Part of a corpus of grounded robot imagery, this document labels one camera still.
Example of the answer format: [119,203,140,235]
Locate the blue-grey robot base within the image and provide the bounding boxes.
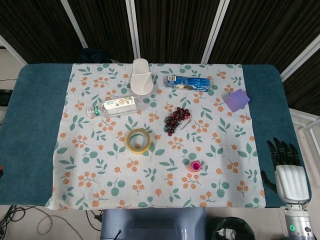
[99,208,208,240]

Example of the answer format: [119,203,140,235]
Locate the dark red grape bunch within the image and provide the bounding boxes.
[164,106,193,137]

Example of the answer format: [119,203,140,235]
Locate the white slipper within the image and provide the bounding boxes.
[129,58,154,96]

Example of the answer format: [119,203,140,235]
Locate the teal table cover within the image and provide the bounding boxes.
[0,63,313,208]

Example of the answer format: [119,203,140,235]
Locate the white floor cable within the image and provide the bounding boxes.
[24,206,83,236]

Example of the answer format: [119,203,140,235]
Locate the clear tape roll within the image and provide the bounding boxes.
[125,128,153,155]

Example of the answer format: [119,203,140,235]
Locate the black trash bin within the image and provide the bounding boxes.
[211,216,256,240]

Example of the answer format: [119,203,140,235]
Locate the blue snack packet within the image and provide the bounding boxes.
[163,74,214,93]

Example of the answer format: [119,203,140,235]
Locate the orange cup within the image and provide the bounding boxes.
[189,160,202,173]

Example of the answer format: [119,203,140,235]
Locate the dark chair backrest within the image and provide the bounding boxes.
[76,48,113,64]

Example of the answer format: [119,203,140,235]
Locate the black cables under table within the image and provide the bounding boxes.
[86,209,104,224]

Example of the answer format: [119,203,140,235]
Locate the white metal rack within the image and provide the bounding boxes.
[289,107,320,141]

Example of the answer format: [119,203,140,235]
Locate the clear plastic bottle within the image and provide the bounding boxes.
[86,95,142,118]

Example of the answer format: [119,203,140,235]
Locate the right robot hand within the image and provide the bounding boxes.
[260,137,311,205]

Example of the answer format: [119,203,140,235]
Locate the floral tablecloth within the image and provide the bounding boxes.
[45,63,266,211]

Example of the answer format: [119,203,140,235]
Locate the black floor cable bundle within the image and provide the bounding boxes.
[0,204,27,232]

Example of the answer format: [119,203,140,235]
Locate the purple foam block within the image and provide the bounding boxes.
[224,88,251,113]

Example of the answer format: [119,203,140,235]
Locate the white partition frame post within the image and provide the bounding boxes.
[201,0,230,65]
[125,0,141,61]
[279,37,320,83]
[0,34,27,66]
[59,0,88,49]

